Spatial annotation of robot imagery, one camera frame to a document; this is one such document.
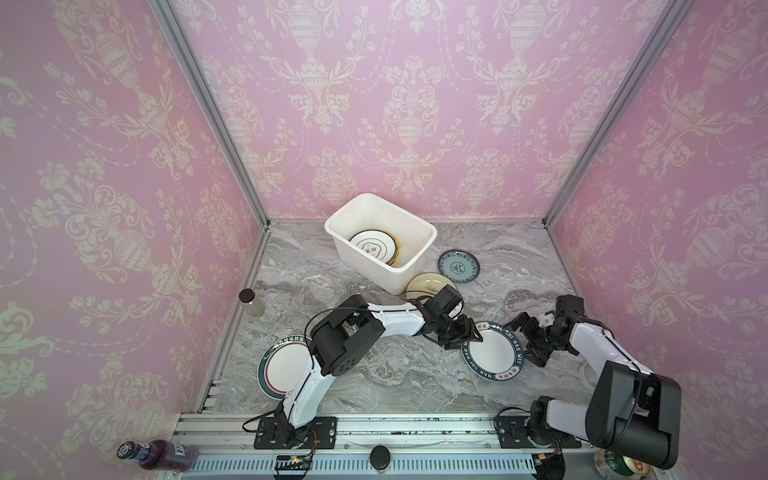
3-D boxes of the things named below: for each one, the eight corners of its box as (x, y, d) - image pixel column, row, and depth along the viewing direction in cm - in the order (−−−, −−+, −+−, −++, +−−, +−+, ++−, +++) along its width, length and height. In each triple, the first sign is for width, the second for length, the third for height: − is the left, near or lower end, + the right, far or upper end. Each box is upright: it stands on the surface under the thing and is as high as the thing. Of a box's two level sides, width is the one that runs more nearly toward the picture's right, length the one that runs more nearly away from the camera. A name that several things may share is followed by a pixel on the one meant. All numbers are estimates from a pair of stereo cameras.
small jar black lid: (248, 321, 96) (235, 304, 88) (254, 305, 100) (241, 288, 91) (262, 321, 96) (250, 304, 88) (267, 305, 100) (255, 288, 91)
